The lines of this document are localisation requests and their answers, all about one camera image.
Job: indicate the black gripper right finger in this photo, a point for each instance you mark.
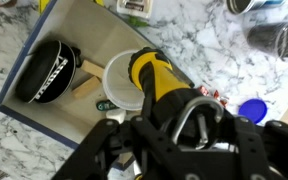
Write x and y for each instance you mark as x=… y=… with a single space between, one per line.
x=270 y=150

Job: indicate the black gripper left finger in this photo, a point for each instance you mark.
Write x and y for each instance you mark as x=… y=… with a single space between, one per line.
x=124 y=150

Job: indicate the black and yellow torch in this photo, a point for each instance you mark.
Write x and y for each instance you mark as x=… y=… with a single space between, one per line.
x=160 y=80

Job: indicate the clear cup of coffee beans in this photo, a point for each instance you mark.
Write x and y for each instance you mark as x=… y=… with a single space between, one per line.
x=270 y=38

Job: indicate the blue cardboard shoe box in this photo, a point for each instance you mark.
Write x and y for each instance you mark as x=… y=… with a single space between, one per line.
x=84 y=30

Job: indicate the small white block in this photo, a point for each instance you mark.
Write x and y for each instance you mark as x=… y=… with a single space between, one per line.
x=116 y=115

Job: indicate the blue round lid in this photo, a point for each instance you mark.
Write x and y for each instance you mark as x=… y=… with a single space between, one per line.
x=253 y=110

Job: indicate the dark green small tag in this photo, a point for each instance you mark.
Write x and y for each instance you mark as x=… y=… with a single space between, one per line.
x=105 y=105

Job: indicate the white round plastic container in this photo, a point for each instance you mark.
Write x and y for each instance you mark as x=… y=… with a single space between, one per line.
x=120 y=83

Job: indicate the red candy wrapper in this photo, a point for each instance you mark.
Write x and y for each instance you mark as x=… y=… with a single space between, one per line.
x=224 y=100
x=203 y=90
x=216 y=94

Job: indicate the wooden block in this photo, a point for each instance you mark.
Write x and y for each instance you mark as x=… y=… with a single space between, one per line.
x=92 y=69
x=85 y=87

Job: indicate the black round pan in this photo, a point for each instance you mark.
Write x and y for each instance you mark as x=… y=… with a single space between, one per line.
x=39 y=73

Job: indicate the small green item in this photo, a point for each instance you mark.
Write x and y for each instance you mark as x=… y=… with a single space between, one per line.
x=138 y=22

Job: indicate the small brown bottle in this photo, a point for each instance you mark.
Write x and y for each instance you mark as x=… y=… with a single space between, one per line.
x=0 y=2

